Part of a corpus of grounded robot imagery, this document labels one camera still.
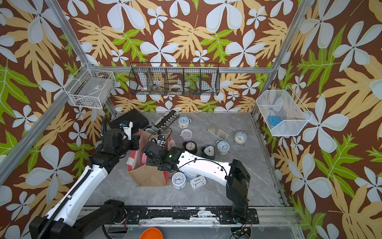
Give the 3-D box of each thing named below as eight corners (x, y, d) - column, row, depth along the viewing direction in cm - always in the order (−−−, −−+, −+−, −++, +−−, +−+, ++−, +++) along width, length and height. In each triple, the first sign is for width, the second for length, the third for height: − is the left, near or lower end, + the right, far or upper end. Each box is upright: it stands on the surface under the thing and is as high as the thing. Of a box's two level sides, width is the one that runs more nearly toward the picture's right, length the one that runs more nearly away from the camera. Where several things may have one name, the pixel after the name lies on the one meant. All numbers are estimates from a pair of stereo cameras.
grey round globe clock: (234, 147, 103) (238, 139, 95) (232, 138, 107) (236, 130, 100) (244, 147, 103) (249, 139, 95) (242, 138, 107) (246, 130, 100)
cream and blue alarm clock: (175, 124, 115) (175, 120, 112) (184, 117, 120) (184, 114, 116) (183, 130, 111) (183, 127, 108) (192, 123, 116) (192, 120, 112)
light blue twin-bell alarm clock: (217, 155, 98) (218, 152, 95) (215, 142, 104) (216, 139, 101) (229, 155, 98) (231, 152, 95) (227, 142, 104) (228, 139, 101)
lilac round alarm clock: (179, 140, 105) (179, 138, 103) (179, 130, 110) (179, 128, 109) (192, 140, 105) (192, 138, 103) (192, 130, 110) (192, 128, 109)
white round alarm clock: (171, 188, 84) (170, 186, 81) (172, 174, 89) (171, 172, 86) (186, 188, 84) (186, 186, 81) (186, 174, 90) (186, 172, 87)
